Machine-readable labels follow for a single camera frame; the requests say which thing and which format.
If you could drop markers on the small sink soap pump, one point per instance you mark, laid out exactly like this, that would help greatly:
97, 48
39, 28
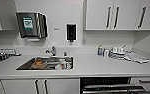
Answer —
65, 52

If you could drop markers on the black soap dispenser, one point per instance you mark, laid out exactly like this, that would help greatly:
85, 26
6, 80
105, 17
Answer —
71, 32

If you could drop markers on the white cup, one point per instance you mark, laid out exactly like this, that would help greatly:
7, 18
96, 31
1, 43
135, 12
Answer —
63, 64

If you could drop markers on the chrome faucet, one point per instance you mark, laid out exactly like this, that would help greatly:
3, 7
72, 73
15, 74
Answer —
52, 50

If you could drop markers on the blue label bottle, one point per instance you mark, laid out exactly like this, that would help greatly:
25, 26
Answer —
100, 50

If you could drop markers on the steel kitchen sink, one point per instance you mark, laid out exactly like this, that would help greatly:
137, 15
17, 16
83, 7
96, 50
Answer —
52, 60

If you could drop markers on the small white bottle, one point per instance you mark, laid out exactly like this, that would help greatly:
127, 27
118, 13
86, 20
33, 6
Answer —
106, 53

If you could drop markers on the orange bowl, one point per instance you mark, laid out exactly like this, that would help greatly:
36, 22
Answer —
38, 64

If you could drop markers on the white containers cluster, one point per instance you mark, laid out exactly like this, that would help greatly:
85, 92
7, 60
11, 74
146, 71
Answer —
117, 52

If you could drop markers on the paper towel dispenser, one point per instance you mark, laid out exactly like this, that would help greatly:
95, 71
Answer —
29, 25

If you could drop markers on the white under-sink cabinet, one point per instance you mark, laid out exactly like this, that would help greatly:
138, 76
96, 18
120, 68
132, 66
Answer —
24, 87

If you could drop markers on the white narrow drawer unit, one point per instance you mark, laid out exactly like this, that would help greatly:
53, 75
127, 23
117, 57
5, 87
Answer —
147, 81

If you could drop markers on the white wall outlet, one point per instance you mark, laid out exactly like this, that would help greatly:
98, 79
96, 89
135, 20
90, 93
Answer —
84, 41

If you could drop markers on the white three-door wall cabinet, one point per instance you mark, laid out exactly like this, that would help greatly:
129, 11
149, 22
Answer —
124, 15

